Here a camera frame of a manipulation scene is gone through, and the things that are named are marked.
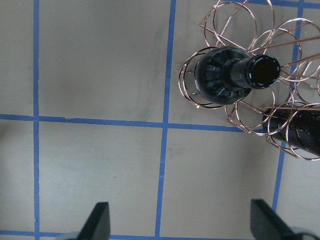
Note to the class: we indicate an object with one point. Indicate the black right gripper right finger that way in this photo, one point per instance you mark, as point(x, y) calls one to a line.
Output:
point(265, 224)

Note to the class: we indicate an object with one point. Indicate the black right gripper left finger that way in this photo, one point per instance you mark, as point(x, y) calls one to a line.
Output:
point(96, 227)

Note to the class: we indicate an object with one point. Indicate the dark wine bottle right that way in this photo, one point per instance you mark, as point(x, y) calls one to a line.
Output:
point(301, 127)

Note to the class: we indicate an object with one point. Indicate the dark wine bottle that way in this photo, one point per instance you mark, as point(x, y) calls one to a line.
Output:
point(225, 75)
point(301, 127)

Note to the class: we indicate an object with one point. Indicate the dark wine bottle left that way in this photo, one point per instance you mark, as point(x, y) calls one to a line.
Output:
point(225, 75)

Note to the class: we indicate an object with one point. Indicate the copper wire bottle basket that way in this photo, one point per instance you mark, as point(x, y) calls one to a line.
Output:
point(295, 43)

